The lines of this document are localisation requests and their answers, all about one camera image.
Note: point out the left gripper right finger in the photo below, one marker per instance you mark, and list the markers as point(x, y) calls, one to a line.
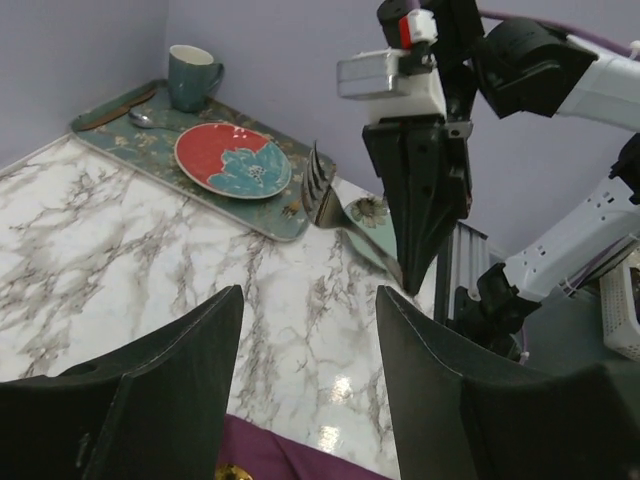
point(459, 411)

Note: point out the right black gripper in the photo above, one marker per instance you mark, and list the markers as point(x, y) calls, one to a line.
point(423, 164)

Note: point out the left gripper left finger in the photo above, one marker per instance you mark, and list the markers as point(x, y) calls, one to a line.
point(151, 409)

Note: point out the gold spoon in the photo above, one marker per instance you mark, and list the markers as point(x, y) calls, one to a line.
point(231, 472)

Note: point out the silver fork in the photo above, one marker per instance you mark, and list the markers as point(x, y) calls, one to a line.
point(324, 209)

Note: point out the purple cloth napkin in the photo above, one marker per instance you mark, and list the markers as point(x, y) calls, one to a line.
point(266, 455)

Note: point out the light green plate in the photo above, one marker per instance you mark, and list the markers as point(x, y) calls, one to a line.
point(371, 213)

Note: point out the red and teal plate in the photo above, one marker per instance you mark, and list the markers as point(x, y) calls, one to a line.
point(232, 161)

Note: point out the floral teal placemat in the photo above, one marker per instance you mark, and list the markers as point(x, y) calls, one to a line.
point(151, 153)

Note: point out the white perforated plastic basket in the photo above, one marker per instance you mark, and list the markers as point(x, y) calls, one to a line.
point(619, 292)

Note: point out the dark teal mug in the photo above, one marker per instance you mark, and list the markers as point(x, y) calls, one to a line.
point(193, 74)

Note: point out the silver spoon on placemat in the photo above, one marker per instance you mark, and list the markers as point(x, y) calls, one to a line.
point(144, 121)

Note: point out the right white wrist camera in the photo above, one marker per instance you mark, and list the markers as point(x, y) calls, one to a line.
point(375, 79)

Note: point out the aluminium frame rail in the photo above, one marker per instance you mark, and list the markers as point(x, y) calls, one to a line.
point(463, 258)

